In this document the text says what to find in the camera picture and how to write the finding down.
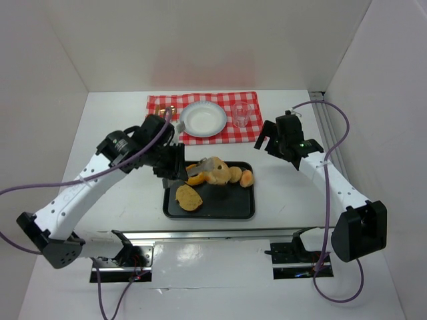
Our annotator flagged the white round plate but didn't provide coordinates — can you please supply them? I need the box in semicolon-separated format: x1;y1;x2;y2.
179;101;228;138

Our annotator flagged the purple cable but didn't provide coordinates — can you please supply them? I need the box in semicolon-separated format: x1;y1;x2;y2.
0;105;174;320
292;101;364;303

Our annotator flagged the clear drinking glass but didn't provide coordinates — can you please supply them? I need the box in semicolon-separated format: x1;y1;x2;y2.
231;101;252;128

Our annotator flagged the gold spoon black handle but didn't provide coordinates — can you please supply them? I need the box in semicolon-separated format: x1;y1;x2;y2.
169;106;177;115

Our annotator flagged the large ring doughnut bread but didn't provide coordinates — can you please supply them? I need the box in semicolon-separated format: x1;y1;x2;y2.
203;157;231;185

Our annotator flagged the white wall cable channel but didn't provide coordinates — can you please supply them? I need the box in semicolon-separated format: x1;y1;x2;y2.
312;103;346;175

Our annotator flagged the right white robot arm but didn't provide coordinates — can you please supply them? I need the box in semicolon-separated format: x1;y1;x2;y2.
254;111;387;263

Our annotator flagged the flat seeded bread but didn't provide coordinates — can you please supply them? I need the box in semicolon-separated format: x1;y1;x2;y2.
175;184;203;211

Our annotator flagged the red checkered cloth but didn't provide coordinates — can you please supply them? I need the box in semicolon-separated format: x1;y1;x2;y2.
146;91;263;145

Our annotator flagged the black rectangular tray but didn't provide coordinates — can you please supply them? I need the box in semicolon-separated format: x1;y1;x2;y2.
163;161;255;219

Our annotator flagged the orange glazed bread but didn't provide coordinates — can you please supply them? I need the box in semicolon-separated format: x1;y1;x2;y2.
186;163;205;186

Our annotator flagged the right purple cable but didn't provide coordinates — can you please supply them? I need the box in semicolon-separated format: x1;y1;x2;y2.
292;101;364;303

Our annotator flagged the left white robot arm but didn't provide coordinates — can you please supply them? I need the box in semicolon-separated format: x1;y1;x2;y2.
17;115;214;269

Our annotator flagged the small browned bun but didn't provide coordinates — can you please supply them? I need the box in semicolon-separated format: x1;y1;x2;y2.
240;170;254;188

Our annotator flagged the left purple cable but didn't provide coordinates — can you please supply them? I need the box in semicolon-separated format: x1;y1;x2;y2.
0;105;174;320

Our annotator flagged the small round bun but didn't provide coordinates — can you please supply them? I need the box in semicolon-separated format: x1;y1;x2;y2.
230;166;242;183

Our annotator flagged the silver metal base rail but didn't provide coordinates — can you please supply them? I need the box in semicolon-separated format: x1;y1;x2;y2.
89;227;323;283

